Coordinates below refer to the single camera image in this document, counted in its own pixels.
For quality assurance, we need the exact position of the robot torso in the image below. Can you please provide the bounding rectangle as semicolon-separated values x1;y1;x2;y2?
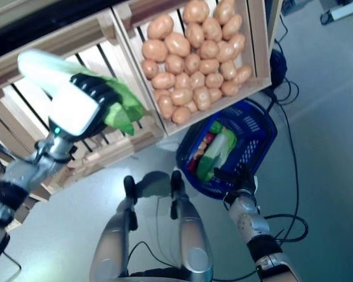
117;266;195;282

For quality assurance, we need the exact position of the white desk leg with caster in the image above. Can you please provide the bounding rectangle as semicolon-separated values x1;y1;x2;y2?
320;0;353;24

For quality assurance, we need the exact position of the slatted wooden cabbage crate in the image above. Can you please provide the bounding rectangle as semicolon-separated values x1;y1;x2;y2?
0;5;165;203

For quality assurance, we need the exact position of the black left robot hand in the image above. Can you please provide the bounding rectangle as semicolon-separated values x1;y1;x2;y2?
48;73;121;139

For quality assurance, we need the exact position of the small green pepper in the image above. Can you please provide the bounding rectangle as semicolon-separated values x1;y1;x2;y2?
209;121;224;135

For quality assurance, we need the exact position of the wooden potato crate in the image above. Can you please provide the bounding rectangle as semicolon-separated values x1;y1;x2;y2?
111;0;273;136

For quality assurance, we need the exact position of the napa cabbage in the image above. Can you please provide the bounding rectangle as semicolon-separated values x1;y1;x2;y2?
205;129;238;159
196;155;222;182
17;49;146;136

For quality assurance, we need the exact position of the silver left robot leg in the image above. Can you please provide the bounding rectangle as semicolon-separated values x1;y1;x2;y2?
89;175;139;282

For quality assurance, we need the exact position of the wooden display shelf frame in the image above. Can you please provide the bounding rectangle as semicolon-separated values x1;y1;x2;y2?
0;0;283;233

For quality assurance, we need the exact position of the blue plastic shopping basket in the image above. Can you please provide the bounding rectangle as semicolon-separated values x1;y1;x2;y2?
175;99;278;201

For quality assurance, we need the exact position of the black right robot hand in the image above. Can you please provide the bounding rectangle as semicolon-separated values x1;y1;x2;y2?
213;169;258;203

